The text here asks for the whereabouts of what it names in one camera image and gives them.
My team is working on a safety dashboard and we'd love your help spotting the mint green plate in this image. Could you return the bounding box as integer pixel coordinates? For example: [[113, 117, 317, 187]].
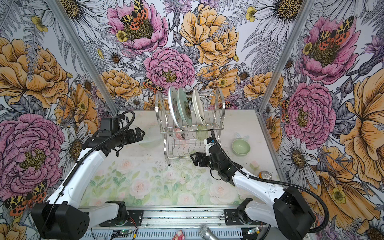
[[178, 89, 193, 127]]

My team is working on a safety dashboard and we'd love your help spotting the pink black patterned bowl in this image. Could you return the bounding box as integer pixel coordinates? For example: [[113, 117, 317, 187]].
[[174, 128, 185, 140]]

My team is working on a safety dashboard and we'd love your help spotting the light green bowl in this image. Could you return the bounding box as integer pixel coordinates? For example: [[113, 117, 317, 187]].
[[232, 139, 251, 156]]

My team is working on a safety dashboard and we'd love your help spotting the left black corrugated cable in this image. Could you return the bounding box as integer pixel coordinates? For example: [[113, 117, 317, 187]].
[[40, 110, 136, 232]]

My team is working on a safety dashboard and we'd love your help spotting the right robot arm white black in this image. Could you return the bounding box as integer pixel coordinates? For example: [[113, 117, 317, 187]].
[[191, 144, 316, 240]]

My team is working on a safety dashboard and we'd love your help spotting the clear glass cup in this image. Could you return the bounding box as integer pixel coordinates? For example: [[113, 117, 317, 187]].
[[258, 171, 273, 180]]

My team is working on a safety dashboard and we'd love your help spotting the small red pink figure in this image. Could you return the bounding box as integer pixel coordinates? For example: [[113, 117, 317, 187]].
[[172, 230, 185, 240]]

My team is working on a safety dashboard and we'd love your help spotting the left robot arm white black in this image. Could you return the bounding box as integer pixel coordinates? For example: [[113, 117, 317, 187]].
[[31, 111, 145, 240]]

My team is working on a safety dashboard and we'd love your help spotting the aluminium frame rail front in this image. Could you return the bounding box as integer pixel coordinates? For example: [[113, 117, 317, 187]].
[[55, 205, 311, 230]]

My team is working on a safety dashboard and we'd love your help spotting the green circuit board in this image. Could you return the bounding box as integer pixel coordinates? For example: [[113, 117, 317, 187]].
[[111, 229, 131, 238]]

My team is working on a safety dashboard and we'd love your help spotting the black corrugated cable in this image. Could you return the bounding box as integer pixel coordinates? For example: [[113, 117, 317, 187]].
[[210, 131, 330, 234], [40, 110, 136, 232]]

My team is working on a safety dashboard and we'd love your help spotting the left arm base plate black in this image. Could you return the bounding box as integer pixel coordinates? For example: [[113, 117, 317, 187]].
[[114, 210, 144, 227]]

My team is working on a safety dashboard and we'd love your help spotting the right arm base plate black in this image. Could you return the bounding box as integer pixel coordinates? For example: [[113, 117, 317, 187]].
[[220, 209, 262, 226]]

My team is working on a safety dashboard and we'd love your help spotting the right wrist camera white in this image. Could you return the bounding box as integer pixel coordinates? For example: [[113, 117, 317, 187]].
[[204, 138, 216, 157]]

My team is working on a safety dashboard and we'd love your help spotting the watermelon pattern plate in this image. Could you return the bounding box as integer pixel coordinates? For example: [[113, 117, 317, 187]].
[[168, 87, 183, 130]]

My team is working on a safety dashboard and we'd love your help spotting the chrome two-tier dish rack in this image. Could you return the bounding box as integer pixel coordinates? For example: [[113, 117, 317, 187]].
[[155, 88, 226, 165]]

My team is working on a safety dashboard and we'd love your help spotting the right black corrugated cable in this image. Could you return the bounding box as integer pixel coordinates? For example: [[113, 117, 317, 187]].
[[210, 131, 330, 234]]

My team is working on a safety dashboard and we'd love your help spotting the clear glass plate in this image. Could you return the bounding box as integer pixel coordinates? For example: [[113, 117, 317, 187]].
[[139, 131, 163, 149]]

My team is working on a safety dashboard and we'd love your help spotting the cream white plate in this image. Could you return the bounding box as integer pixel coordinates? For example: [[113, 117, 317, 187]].
[[192, 88, 206, 125]]

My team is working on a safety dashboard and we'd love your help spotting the green tinted glass cup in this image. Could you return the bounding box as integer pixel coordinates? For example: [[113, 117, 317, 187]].
[[196, 125, 209, 142]]

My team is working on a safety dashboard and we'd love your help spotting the silver microphone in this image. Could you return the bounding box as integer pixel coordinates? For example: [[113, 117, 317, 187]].
[[198, 225, 219, 240]]

